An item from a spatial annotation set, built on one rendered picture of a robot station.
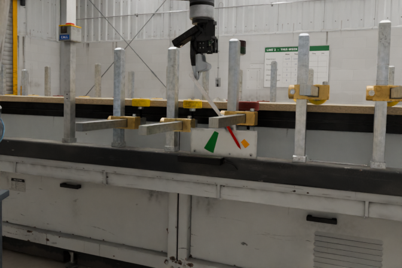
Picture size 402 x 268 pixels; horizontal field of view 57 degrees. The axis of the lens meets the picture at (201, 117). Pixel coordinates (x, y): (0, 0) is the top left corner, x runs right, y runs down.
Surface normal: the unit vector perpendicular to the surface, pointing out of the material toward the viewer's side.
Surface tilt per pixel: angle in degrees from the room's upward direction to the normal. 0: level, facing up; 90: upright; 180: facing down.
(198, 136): 90
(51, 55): 90
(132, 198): 90
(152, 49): 90
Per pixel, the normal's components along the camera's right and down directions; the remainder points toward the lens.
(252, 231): -0.36, 0.04
